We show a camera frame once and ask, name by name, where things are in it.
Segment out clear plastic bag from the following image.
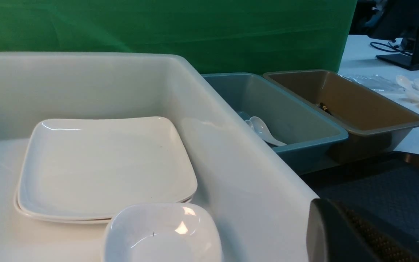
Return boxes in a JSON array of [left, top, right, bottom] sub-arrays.
[[341, 74, 404, 94]]

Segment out white ceramic spoon in bin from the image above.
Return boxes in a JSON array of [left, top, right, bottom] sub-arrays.
[[250, 116, 287, 147]]

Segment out black monitor stand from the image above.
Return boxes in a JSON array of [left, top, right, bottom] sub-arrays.
[[368, 0, 419, 71]]

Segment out large white square plate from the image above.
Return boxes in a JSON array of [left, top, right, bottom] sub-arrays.
[[17, 116, 198, 221]]

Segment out brown plastic bin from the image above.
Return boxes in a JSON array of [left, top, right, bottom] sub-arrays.
[[263, 70, 419, 164]]

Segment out black chopstick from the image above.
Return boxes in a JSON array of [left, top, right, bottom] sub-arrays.
[[317, 103, 333, 116]]

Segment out white ceramic spoon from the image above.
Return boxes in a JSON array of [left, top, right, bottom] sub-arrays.
[[250, 116, 287, 147], [244, 119, 255, 131]]

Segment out black serving tray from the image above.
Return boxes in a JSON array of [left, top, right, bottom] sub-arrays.
[[300, 151, 419, 253]]

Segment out large white plastic bin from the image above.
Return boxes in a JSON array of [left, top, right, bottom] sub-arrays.
[[0, 52, 316, 262]]

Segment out teal plastic bin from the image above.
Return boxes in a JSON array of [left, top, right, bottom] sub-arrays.
[[203, 73, 348, 174]]

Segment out small white bowl tray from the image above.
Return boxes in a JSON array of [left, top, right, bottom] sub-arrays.
[[100, 203, 224, 262]]

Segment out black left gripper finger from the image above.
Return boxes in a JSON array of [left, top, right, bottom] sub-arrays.
[[306, 198, 419, 262]]

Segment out white square plate in bin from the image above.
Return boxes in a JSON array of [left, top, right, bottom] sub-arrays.
[[13, 189, 193, 225]]

